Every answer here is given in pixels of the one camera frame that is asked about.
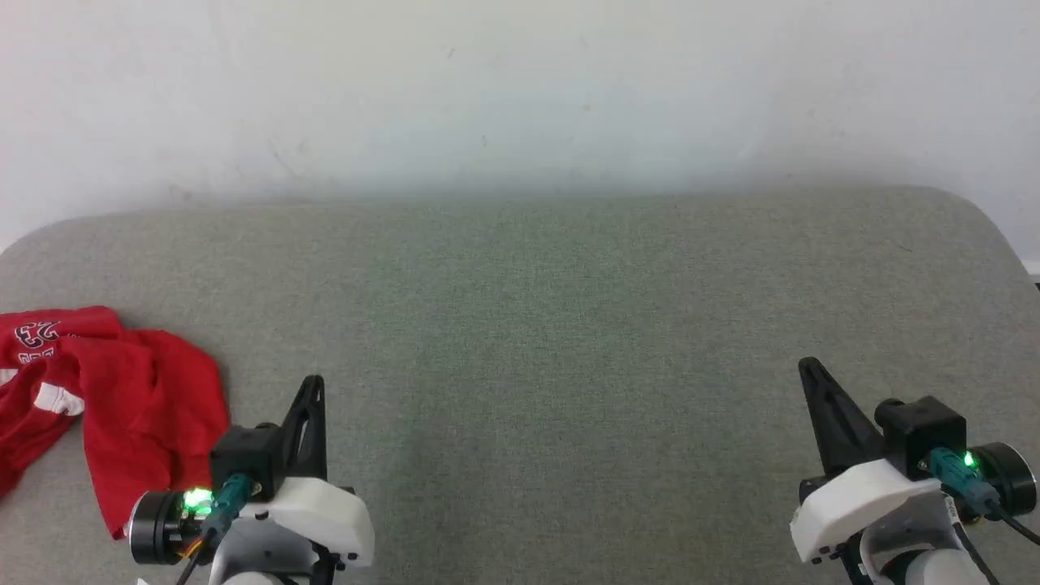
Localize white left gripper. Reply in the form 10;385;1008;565
232;375;376;570

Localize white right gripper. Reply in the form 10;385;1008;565
789;357;945;565

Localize red shorts with white stripe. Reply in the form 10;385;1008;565
0;305;232;540

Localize left arm cable teal plug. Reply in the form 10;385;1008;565
174;474;254;585

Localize arm cable teal plug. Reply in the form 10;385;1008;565
174;474;254;585
920;446;1040;547

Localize right arm cable teal plug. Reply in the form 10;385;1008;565
920;446;1040;547

